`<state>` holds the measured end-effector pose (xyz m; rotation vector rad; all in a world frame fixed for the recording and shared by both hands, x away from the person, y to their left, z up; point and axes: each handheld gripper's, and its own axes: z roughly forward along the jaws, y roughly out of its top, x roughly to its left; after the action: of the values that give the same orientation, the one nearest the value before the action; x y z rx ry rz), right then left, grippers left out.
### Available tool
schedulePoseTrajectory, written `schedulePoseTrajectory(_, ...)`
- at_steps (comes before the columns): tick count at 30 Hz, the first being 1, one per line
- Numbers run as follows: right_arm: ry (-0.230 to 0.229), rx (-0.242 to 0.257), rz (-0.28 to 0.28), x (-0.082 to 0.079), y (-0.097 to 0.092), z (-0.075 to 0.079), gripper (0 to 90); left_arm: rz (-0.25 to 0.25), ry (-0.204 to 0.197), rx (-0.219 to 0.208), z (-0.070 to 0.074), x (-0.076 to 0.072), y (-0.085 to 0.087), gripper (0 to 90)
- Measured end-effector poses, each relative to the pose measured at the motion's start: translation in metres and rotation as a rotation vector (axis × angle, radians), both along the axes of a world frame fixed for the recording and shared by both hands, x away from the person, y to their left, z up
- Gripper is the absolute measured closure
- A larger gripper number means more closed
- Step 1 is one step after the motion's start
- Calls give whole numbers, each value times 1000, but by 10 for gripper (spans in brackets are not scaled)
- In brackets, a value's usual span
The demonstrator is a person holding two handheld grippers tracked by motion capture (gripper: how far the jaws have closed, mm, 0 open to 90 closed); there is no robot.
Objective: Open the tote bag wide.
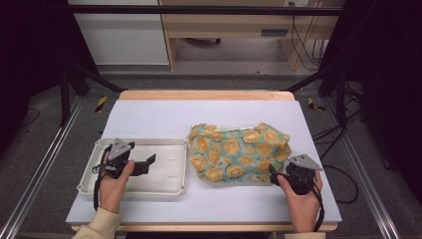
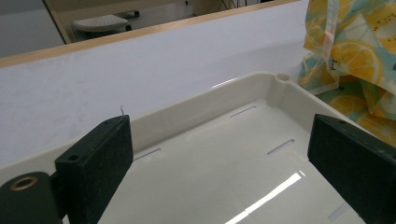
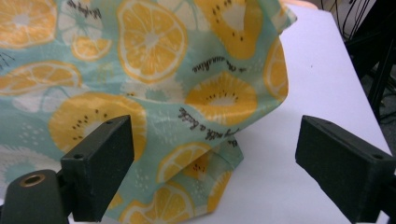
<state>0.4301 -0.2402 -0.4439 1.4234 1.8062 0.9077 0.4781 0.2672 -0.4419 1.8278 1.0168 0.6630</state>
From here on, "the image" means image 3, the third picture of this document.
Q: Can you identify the black cable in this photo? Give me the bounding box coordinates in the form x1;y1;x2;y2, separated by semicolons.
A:
320;0;375;40

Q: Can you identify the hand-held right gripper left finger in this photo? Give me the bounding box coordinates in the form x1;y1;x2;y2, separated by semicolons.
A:
60;114;135;223

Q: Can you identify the citrus fruit print cloth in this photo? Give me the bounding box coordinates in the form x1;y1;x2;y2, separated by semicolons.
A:
0;0;298;224

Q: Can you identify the black metal stand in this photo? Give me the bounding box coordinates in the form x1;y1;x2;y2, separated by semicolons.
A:
345;0;396;123

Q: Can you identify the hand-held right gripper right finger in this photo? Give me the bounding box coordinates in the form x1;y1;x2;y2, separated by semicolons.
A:
294;114;396;224

